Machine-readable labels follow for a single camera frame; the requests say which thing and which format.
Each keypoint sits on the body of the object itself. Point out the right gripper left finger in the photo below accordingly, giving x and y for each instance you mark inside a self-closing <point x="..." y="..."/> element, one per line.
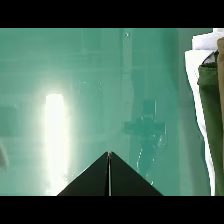
<point x="95" y="181"/>

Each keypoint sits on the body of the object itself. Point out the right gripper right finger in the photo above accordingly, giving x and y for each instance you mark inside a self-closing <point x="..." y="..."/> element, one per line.
<point x="125" y="181"/>

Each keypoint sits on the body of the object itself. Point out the dark green garment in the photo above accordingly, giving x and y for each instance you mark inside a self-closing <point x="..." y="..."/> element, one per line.
<point x="213" y="110"/>

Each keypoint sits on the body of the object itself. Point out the brown garment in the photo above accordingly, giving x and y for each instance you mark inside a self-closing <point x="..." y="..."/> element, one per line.
<point x="221" y="60"/>

